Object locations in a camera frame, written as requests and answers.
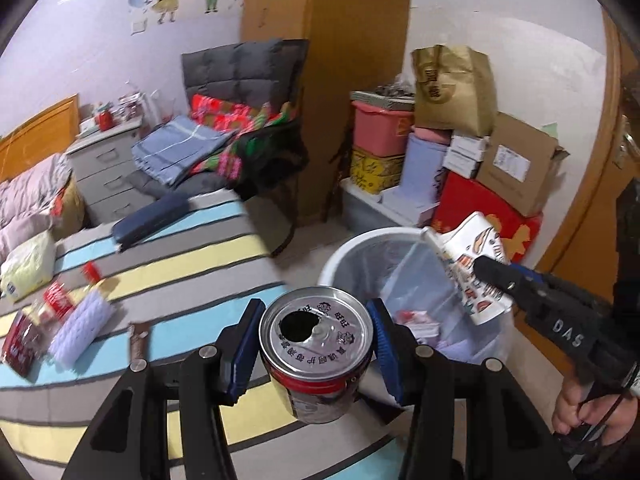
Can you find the black office chair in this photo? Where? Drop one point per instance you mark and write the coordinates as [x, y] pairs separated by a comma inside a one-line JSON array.
[[285, 160]]

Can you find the white wall switch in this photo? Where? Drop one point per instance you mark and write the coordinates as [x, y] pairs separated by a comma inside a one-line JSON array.
[[139, 25]]

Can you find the pink plastic storage bin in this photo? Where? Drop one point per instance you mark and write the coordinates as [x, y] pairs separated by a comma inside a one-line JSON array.
[[382, 130]]

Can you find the pink grey quilt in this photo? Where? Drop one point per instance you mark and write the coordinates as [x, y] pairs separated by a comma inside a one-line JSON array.
[[25, 200]]

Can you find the blue folded cloth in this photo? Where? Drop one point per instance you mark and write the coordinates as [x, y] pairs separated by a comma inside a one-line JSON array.
[[175, 147]]

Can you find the grey plastic storage box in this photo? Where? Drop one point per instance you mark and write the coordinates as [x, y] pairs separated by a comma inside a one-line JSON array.
[[360, 210]]

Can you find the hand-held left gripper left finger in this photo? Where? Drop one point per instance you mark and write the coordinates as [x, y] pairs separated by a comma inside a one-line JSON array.
[[244, 355]]

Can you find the tall wooden wardrobe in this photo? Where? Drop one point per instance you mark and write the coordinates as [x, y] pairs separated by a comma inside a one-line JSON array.
[[325, 60]]

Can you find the yellow tissue pack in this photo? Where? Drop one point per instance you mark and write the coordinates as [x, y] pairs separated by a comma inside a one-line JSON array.
[[27, 265]]

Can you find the red gift box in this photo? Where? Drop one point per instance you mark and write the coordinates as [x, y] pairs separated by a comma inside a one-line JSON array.
[[480, 205]]

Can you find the red jar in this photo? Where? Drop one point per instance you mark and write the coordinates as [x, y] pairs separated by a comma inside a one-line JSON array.
[[105, 120]]

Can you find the grey nightstand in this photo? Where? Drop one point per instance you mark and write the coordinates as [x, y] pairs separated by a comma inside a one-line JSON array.
[[107, 165]]

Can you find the small white box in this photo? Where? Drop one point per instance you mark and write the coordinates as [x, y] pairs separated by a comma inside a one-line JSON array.
[[462, 162], [467, 142]]

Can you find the dark blue case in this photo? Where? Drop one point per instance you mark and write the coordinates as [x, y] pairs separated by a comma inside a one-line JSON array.
[[150, 217]]

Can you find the printed white paper cup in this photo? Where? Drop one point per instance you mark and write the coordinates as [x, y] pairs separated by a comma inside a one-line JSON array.
[[480, 270]]

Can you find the gold paper bag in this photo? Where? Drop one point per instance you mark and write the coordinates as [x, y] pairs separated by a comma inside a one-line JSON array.
[[452, 95]]

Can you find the clear bottle with red label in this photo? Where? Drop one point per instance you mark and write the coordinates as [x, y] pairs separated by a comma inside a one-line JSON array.
[[55, 300]]

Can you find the wooden door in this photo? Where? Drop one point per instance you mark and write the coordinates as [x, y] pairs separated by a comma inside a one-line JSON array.
[[595, 160]]

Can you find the brown paper bag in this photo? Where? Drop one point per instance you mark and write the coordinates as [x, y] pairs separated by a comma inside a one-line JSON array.
[[67, 207]]

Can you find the patterned grey bin lid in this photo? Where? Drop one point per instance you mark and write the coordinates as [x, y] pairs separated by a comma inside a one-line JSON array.
[[382, 95]]

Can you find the white rimmed trash bin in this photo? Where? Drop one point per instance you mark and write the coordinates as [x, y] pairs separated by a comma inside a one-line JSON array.
[[340, 257]]

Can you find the open cardboard box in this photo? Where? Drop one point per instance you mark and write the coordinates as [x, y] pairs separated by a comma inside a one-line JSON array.
[[520, 165]]

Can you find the yellow patterned box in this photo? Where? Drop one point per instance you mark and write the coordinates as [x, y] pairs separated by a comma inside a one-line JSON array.
[[375, 170]]

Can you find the white red carton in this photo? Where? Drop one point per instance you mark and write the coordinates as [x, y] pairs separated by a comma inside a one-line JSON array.
[[407, 316], [431, 333]]

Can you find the dark red snack packet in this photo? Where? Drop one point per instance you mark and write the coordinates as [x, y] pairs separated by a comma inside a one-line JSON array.
[[20, 342]]

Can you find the brown wrapper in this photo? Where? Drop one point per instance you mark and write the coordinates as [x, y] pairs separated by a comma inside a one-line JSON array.
[[138, 342]]

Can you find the wooden bed headboard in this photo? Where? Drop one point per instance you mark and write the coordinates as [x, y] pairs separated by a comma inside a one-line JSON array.
[[40, 132]]

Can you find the lavender round box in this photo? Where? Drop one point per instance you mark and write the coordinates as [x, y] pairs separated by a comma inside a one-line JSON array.
[[425, 165]]

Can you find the striped table cloth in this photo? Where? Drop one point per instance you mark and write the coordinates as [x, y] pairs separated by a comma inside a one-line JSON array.
[[200, 270]]

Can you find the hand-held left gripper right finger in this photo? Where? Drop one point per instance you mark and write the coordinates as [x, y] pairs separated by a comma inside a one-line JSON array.
[[387, 355]]

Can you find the red drink can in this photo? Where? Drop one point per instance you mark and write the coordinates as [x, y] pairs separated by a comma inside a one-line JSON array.
[[315, 340]]

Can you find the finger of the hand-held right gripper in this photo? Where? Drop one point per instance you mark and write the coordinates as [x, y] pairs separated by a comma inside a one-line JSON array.
[[495, 272], [531, 275]]

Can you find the person's right hand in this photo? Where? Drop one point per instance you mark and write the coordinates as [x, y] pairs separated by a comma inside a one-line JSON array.
[[570, 405]]

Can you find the white flat box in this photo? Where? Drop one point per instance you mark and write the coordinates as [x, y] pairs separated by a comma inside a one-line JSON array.
[[405, 202]]

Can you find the grey quilted chair cushion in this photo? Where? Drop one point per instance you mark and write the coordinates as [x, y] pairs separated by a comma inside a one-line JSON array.
[[240, 70]]

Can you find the red plaid cloth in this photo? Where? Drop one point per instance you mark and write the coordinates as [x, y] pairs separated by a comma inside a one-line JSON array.
[[235, 130]]

